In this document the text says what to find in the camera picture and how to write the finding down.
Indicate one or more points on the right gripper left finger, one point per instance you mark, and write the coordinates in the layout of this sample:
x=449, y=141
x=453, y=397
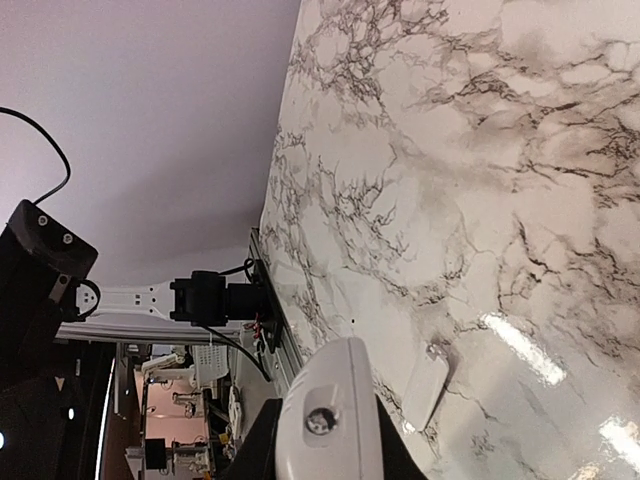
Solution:
x=255, y=459

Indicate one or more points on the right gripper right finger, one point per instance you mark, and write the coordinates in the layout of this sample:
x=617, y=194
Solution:
x=397, y=461

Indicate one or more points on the white remote control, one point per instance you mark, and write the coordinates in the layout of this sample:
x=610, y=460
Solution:
x=328, y=427

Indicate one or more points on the white battery cover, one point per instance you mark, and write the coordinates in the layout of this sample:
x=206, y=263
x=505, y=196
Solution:
x=424, y=388

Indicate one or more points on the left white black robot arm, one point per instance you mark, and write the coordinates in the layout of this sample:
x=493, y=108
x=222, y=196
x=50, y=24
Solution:
x=44, y=284

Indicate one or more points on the front aluminium rail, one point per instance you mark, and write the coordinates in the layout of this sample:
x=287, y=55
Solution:
x=205, y=308

